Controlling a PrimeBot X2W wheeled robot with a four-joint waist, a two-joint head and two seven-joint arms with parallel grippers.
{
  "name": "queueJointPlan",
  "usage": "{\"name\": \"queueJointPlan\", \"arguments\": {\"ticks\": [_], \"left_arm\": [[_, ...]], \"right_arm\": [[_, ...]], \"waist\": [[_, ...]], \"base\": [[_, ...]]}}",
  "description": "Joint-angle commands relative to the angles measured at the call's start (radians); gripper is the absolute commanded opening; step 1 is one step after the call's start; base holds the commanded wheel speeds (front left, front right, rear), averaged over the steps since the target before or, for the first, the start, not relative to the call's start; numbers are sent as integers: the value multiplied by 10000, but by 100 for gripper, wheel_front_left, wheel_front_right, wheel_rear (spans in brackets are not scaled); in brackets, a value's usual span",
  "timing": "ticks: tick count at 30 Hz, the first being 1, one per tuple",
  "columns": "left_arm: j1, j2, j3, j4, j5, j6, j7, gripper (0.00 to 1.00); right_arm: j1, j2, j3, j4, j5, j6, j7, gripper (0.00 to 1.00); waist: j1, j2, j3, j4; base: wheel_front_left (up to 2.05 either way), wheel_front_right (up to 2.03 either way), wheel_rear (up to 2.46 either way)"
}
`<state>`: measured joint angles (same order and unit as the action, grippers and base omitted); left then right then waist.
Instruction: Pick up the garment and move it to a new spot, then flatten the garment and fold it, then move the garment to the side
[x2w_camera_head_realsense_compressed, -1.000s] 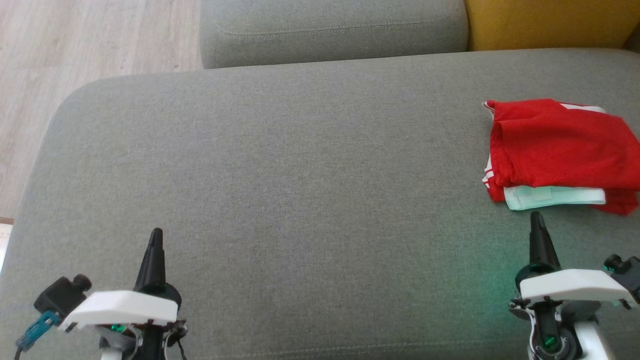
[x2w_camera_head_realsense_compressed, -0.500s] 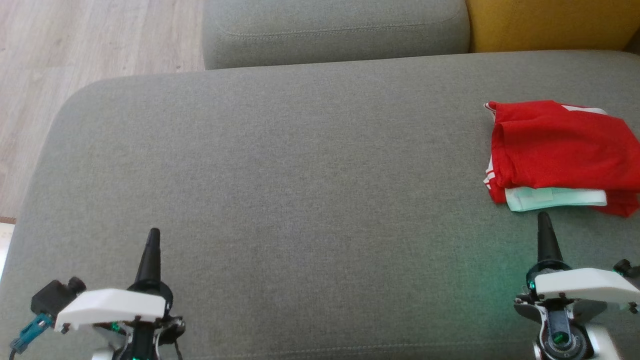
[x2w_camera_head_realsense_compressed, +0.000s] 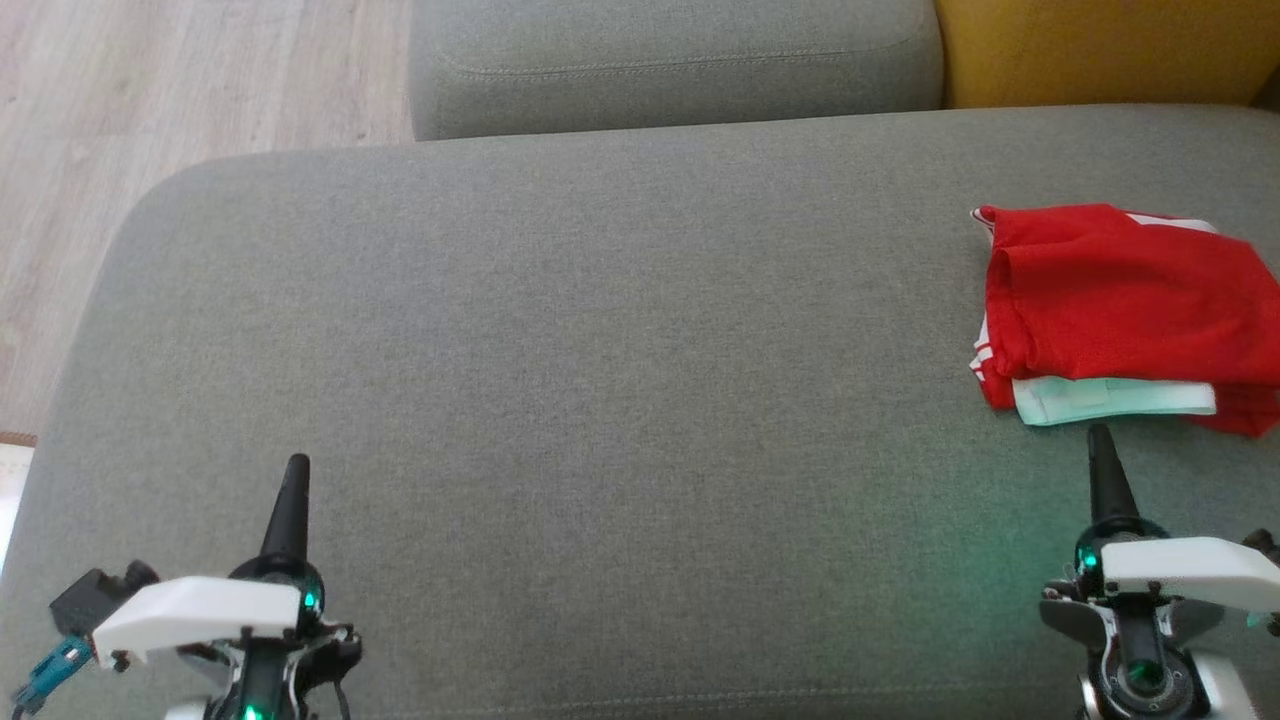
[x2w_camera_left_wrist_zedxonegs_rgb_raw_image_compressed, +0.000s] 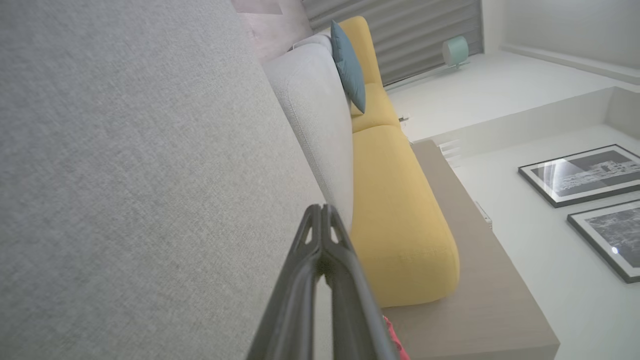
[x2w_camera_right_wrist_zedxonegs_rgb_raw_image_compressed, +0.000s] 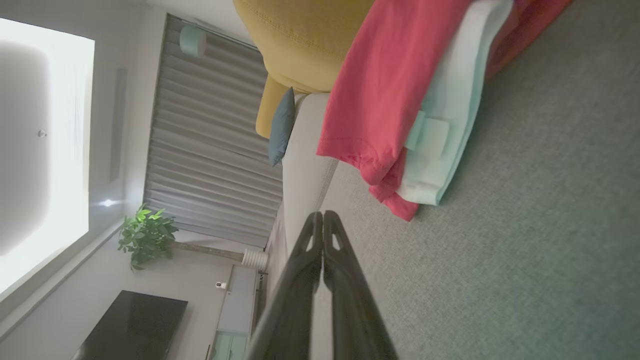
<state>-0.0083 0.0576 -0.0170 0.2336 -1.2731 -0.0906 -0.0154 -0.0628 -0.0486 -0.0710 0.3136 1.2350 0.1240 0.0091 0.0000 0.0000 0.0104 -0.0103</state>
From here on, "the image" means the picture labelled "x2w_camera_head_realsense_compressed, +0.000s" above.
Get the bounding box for large grey sofa seat cushion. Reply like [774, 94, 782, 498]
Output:
[0, 103, 1280, 720]

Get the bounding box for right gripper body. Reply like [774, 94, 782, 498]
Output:
[1038, 516, 1280, 653]

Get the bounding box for grey sofa back cushion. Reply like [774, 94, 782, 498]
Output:
[408, 0, 946, 142]

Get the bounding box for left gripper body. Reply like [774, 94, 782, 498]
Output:
[90, 560, 363, 720]

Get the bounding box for folded red garment white band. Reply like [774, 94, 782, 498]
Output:
[968, 205, 1280, 439]

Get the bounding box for left cable with teal plug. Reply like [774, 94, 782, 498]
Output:
[10, 635, 94, 720]

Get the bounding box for yellow sofa backrest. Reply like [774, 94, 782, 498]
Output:
[935, 0, 1280, 111]

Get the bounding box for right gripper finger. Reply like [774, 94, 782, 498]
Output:
[1086, 422, 1142, 532]

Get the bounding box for red and white jersey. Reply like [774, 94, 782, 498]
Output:
[983, 203, 1280, 428]

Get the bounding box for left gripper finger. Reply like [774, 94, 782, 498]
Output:
[258, 452, 314, 577]

